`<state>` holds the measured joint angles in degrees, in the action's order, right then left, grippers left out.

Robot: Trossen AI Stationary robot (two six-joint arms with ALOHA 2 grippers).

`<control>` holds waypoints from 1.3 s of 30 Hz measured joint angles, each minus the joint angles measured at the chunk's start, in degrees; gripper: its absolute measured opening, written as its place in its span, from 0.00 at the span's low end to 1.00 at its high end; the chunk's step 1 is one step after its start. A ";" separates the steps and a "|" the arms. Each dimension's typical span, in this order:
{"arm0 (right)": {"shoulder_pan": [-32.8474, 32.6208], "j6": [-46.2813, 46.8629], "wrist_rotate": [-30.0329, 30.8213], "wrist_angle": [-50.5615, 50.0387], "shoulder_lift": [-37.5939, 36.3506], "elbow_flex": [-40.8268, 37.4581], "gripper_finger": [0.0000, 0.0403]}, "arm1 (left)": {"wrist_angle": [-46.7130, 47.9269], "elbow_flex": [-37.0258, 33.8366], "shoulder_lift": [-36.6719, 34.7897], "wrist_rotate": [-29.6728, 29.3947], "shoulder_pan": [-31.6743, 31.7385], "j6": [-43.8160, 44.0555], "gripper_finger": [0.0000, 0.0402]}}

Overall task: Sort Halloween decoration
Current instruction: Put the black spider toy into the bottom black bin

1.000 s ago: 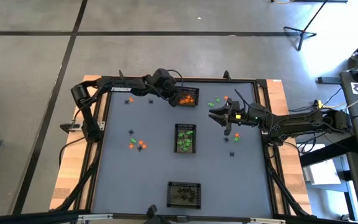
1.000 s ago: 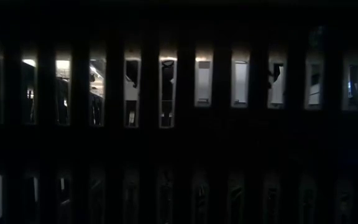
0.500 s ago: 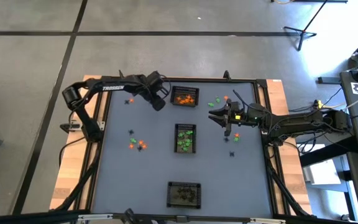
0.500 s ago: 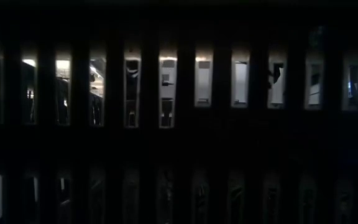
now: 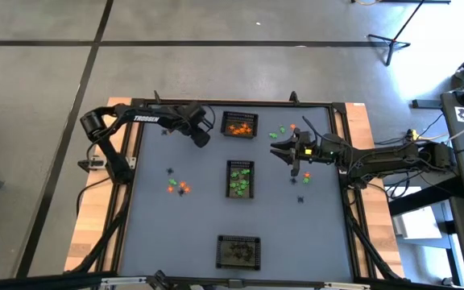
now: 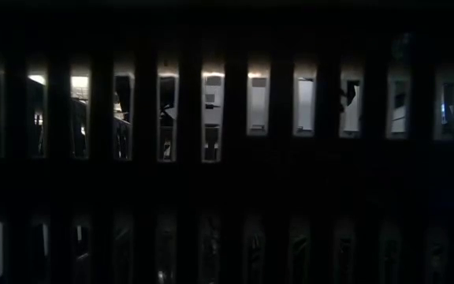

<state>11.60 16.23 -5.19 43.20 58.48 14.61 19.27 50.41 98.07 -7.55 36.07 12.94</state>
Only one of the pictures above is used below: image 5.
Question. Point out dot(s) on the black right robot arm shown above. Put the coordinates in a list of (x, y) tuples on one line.
[(385, 159)]

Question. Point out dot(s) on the silver metal bracket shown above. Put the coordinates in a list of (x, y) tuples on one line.
[(123, 281), (346, 286)]

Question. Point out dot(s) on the black aluminium rig frame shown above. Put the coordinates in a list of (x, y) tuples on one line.
[(338, 108)]

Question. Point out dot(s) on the black slotted plastic basket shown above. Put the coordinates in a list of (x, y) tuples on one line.
[(232, 118), (239, 166), (227, 263)]

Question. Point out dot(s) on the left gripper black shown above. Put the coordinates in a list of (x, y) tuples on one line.
[(191, 117)]

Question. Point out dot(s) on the yellow plug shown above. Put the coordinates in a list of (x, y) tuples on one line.
[(414, 135)]

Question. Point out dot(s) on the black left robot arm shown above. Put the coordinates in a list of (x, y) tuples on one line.
[(147, 118)]

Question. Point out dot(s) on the black tripod stand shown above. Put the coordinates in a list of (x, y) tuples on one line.
[(393, 40)]

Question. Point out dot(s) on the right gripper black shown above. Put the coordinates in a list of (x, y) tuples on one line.
[(310, 147)]

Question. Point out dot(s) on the black diagonal support beam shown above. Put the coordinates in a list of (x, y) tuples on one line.
[(421, 200)]

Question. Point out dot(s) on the black clamp on frame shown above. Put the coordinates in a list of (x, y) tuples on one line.
[(294, 96), (157, 96)]

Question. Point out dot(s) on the grey table foot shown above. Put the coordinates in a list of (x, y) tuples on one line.
[(425, 104)]

